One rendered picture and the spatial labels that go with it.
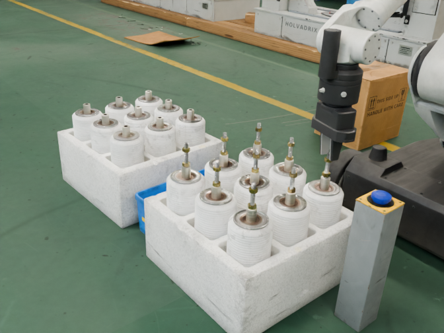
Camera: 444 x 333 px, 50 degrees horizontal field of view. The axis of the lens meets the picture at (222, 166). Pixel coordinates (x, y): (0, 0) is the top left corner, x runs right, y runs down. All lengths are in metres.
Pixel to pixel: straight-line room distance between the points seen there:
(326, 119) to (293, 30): 2.59
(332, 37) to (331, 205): 0.39
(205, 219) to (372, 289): 0.39
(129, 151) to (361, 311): 0.74
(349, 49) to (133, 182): 0.71
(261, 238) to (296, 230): 0.11
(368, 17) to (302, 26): 2.49
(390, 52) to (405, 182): 1.83
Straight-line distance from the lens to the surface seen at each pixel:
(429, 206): 1.33
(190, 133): 1.49
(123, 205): 1.39
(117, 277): 1.25
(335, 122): 1.04
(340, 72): 1.01
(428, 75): 1.21
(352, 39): 0.99
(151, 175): 1.40
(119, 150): 1.37
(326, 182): 1.13
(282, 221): 1.05
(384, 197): 0.99
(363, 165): 1.43
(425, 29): 3.10
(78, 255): 1.34
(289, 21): 3.65
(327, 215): 1.14
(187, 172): 1.14
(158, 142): 1.42
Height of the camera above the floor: 0.79
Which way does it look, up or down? 27 degrees down
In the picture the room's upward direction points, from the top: 2 degrees clockwise
